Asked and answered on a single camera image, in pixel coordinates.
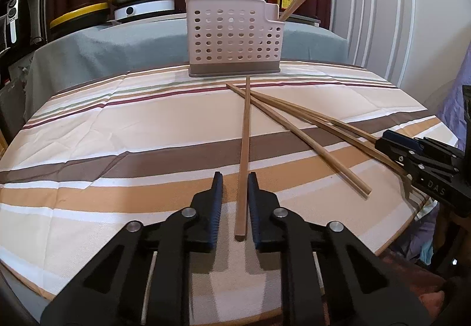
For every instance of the white perforated utensil holder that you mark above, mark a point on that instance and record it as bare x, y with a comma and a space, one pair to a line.
233, 37

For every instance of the yellow lidded flat pan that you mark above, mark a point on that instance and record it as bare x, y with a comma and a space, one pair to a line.
78, 19

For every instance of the white cabinet doors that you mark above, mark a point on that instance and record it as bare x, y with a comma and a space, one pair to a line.
417, 45

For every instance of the black air fryer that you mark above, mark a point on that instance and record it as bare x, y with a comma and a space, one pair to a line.
21, 27

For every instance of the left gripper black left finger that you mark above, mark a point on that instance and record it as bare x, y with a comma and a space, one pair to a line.
140, 277

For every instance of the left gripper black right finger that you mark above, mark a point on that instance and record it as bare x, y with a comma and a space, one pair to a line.
328, 276

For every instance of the grey-blue tablecloth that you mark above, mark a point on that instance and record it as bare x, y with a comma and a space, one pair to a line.
113, 49

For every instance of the grey cutting board tray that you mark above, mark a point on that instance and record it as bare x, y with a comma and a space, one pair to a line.
300, 19

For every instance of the striped tablecloth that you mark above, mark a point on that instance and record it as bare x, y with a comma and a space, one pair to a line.
141, 145

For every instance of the white induction cooker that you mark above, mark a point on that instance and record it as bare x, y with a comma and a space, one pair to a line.
144, 8

